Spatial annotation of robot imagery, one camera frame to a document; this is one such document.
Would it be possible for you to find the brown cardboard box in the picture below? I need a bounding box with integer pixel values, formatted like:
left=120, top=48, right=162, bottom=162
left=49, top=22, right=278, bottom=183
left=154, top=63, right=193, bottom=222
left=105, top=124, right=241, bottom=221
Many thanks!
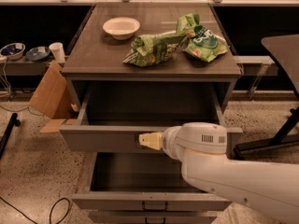
left=29, top=61, right=77, bottom=133

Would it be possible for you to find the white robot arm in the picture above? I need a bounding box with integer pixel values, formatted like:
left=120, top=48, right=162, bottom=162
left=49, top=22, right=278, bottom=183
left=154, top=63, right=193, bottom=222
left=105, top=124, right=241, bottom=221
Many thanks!
left=138, top=122, right=299, bottom=224

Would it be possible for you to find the black chair base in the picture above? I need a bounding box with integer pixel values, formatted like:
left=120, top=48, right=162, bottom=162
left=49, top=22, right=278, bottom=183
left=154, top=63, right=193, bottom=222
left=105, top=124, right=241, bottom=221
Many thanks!
left=232, top=106, right=299, bottom=160

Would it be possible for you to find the blue white bowl far left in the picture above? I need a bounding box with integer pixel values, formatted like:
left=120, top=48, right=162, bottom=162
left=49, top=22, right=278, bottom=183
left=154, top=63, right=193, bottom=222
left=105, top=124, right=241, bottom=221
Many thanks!
left=0, top=42, right=25, bottom=61

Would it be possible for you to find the black stand leg left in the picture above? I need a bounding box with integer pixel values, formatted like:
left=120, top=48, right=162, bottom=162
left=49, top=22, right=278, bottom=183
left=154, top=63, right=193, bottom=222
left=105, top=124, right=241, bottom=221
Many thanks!
left=0, top=113, right=21, bottom=159

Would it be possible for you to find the grey middle drawer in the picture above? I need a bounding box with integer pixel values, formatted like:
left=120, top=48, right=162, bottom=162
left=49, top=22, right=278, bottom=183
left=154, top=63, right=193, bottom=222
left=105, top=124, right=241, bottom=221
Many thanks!
left=73, top=153, right=230, bottom=212

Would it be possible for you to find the grey bottom drawer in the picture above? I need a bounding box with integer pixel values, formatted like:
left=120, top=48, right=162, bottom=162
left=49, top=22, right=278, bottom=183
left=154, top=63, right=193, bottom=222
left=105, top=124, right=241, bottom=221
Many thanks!
left=89, top=211, right=217, bottom=224

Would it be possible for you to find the green chip bag right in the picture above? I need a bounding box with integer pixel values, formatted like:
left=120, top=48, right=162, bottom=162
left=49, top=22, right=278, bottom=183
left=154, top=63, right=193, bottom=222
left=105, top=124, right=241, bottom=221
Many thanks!
left=176, top=13, right=228, bottom=63

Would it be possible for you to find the black floor cable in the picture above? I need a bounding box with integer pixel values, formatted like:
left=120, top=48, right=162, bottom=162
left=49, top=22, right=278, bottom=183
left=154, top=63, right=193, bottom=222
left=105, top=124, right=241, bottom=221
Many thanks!
left=0, top=195, right=72, bottom=224

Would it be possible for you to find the green chip bag left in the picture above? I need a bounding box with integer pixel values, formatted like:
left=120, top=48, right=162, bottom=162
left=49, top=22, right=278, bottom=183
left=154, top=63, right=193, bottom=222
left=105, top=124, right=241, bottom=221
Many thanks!
left=123, top=34, right=184, bottom=67

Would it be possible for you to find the dark side table top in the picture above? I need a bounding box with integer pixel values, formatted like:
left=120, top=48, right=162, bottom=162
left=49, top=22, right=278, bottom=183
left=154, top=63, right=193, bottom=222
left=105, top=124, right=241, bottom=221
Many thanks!
left=261, top=35, right=299, bottom=95

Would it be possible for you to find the grey drawer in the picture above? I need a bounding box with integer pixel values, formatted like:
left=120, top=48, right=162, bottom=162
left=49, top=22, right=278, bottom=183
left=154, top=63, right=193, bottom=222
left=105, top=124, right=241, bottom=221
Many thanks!
left=73, top=153, right=230, bottom=212
left=59, top=82, right=244, bottom=157
left=89, top=211, right=217, bottom=224

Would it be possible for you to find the green chip bag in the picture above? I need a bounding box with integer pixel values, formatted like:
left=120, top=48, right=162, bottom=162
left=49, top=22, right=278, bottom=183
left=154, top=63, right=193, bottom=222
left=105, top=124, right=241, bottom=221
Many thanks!
left=176, top=13, right=228, bottom=63
left=123, top=34, right=184, bottom=67

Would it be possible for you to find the grey top drawer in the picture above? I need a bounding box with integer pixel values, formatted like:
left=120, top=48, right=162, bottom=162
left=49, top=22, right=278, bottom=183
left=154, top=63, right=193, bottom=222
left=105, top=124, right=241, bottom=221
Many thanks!
left=59, top=82, right=244, bottom=157

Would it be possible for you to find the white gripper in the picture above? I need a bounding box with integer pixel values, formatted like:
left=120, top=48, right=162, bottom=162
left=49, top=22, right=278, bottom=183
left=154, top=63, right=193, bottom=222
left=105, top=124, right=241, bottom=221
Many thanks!
left=138, top=122, right=227, bottom=160

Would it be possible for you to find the grey drawer cabinet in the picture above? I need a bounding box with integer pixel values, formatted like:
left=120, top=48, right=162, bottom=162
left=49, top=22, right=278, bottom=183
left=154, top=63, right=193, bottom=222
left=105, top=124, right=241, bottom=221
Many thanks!
left=61, top=2, right=243, bottom=114

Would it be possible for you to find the white paper cup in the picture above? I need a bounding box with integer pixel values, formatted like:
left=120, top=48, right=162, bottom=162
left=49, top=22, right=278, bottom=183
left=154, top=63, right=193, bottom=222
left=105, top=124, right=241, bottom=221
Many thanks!
left=49, top=42, right=65, bottom=63

